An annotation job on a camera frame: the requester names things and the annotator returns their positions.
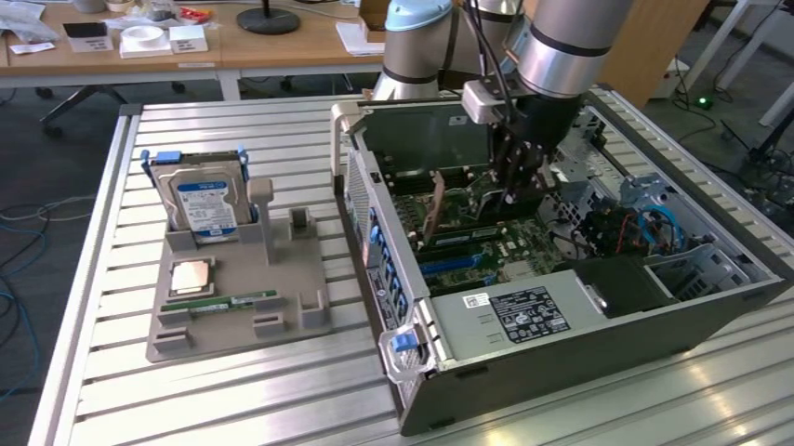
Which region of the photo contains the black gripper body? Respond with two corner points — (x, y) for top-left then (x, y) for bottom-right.
(503, 91), (586, 158)

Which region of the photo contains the expansion card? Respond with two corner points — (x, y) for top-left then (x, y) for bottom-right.
(421, 170), (535, 243)

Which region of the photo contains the silver metal drive cage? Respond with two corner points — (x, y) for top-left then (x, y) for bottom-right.
(538, 99), (627, 233)

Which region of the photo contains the installed RAM stick white label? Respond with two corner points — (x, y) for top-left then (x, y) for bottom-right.
(427, 225), (503, 248)

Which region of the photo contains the blue expansion slot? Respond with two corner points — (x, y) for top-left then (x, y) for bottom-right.
(419, 254), (491, 276)

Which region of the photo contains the wooden cabinet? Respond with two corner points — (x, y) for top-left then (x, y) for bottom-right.
(594, 0), (713, 108)

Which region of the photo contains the green motherboard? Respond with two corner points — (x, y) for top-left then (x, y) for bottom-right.
(379, 160), (563, 298)

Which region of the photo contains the blue card retention bar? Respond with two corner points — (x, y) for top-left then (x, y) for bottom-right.
(367, 206), (411, 326)

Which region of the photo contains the black plastic shroud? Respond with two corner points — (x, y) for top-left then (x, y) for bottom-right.
(570, 257), (678, 320)

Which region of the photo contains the grey power supply with label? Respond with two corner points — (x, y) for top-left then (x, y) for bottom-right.
(429, 271), (613, 362)

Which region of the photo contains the white paper stack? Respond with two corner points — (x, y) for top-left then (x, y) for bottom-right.
(338, 20), (390, 57)

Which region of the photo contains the silver disk bay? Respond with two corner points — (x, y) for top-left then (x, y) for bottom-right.
(642, 241), (755, 303)

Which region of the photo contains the blue case latch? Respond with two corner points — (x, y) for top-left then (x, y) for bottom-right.
(391, 324), (415, 357)

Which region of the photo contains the open grey PC case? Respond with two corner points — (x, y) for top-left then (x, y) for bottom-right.
(330, 83), (794, 438)

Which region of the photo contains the grey parts rack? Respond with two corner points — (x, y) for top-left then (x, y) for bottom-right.
(146, 176), (334, 364)

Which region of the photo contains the black round lamp base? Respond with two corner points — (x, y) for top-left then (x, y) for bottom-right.
(236, 0), (303, 35)

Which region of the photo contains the hard disk drive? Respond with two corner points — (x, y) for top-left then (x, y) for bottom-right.
(151, 155), (243, 243)

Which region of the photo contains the blue disk carrier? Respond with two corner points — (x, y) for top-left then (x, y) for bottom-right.
(139, 145), (252, 190)

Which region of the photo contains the green RAM stick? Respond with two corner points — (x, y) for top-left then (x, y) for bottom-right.
(160, 290), (279, 313)

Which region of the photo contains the copper-topped CPU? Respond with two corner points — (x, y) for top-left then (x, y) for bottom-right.
(168, 259), (219, 296)

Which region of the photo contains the plain white box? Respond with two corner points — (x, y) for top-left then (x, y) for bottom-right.
(168, 25), (210, 55)

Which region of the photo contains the wooden desk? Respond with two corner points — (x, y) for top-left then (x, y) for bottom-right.
(0, 0), (563, 101)

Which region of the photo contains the black office chair base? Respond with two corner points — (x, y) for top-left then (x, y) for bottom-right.
(34, 83), (187, 140)

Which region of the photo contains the white box black lid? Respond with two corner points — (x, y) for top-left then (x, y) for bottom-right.
(63, 21), (115, 53)

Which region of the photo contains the clear plastic bag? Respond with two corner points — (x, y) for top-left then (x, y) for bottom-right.
(0, 2), (62, 43)

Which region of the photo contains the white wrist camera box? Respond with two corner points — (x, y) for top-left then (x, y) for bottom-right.
(463, 81), (521, 125)

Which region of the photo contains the red wire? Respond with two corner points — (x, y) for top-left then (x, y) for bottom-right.
(618, 209), (642, 253)

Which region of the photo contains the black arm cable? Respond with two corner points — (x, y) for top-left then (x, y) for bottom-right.
(463, 0), (518, 123)

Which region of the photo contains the blue wire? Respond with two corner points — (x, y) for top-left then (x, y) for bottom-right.
(635, 203), (687, 255)

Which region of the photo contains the white table frame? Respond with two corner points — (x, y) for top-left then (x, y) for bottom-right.
(679, 0), (794, 126)

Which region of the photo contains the blue floor cable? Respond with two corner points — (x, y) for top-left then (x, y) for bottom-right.
(0, 217), (48, 400)

